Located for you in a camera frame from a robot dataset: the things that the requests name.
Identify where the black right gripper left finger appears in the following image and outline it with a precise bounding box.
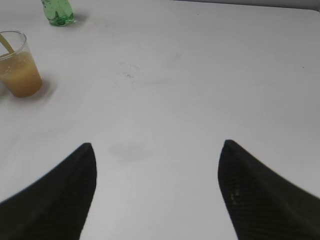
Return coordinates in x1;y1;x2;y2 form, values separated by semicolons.
0;142;97;240

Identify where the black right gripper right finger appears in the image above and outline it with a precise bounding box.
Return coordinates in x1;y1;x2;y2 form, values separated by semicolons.
217;139;320;240

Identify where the transparent plastic cup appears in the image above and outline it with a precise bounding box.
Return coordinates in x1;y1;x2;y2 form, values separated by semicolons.
0;30;43;98

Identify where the green soda bottle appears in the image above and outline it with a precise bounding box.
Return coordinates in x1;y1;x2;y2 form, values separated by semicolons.
41;0;75;27

